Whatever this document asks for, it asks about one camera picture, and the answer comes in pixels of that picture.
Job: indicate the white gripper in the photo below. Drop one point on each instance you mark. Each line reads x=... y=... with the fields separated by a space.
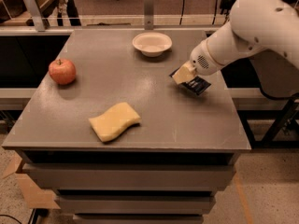
x=200 y=61

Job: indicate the dark blue rxbar wrapper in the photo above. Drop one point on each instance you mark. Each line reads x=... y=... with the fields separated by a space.
x=196 y=85

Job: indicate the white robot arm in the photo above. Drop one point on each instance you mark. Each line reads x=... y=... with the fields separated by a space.
x=253 y=26

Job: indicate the red apple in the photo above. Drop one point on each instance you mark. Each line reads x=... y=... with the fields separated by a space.
x=62 y=71

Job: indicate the white bowl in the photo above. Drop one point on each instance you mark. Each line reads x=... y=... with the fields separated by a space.
x=152 y=44

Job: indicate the grey drawer cabinet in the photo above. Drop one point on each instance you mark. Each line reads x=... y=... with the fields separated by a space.
x=165 y=169

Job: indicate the yellow sponge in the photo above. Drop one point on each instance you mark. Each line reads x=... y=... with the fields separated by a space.
x=112 y=123

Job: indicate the cardboard piece on floor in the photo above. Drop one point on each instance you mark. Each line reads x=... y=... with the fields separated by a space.
x=34 y=196

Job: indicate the middle metal railing bracket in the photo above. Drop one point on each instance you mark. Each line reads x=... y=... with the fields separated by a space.
x=148 y=14

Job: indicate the metal railing bracket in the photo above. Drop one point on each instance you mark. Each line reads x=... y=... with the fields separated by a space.
x=148 y=14
x=36 y=15

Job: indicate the left metal railing bracket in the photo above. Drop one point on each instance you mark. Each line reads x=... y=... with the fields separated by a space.
x=36 y=15

